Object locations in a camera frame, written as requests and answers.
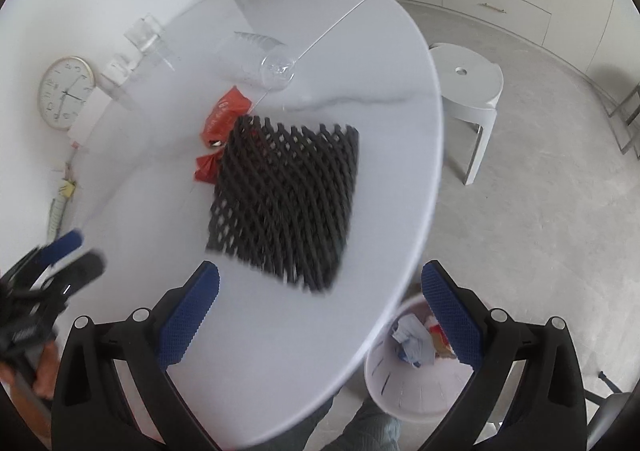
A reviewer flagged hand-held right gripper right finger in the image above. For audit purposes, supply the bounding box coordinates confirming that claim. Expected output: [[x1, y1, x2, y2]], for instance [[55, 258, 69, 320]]
[[420, 260, 588, 451]]

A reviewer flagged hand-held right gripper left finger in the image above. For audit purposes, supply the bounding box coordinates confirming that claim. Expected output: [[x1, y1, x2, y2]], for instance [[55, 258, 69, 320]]
[[50, 261, 221, 451]]

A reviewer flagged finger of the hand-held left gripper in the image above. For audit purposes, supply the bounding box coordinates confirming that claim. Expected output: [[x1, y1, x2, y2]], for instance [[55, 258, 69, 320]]
[[31, 229, 83, 267], [47, 251, 107, 297]]

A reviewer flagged blue face mask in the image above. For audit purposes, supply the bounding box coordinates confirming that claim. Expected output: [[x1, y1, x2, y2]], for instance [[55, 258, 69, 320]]
[[390, 316, 436, 367]]

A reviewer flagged white waste bin with trash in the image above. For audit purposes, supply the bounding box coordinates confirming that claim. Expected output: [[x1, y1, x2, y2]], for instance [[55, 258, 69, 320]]
[[364, 293, 481, 424]]

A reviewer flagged red foil wrapper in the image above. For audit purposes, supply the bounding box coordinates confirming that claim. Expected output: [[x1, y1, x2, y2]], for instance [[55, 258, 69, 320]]
[[195, 151, 223, 184]]

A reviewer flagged black foam net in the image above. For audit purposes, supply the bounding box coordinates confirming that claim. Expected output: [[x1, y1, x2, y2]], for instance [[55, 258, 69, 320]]
[[206, 115, 361, 294]]

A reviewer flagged orange snack packet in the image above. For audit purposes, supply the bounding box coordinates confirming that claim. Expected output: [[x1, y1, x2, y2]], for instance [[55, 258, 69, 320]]
[[201, 86, 252, 148]]

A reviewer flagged person's left hand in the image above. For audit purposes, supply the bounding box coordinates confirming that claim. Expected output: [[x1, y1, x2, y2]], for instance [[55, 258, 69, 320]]
[[27, 345, 61, 401]]

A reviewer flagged green patterned pouch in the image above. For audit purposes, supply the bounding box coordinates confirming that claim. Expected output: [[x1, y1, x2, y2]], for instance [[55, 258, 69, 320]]
[[46, 198, 68, 238]]

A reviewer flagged white card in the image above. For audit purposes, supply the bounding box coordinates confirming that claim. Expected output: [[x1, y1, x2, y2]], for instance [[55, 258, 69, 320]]
[[66, 91, 113, 144]]

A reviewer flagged person's leg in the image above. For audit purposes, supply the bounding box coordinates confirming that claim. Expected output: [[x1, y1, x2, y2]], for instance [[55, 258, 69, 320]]
[[295, 396, 401, 451]]

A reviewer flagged clear glass mug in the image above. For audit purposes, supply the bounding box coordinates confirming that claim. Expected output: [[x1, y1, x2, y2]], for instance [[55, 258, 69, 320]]
[[124, 13, 178, 72]]

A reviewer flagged white plastic stool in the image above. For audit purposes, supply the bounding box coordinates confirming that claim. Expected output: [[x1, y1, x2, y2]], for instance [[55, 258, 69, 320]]
[[428, 42, 504, 186]]

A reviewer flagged round white wall clock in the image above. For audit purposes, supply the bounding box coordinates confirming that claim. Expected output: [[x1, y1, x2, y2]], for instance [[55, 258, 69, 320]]
[[37, 56, 96, 132]]

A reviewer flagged metal frame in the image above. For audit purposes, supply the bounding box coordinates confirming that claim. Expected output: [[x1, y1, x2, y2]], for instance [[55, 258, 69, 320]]
[[607, 83, 640, 156]]

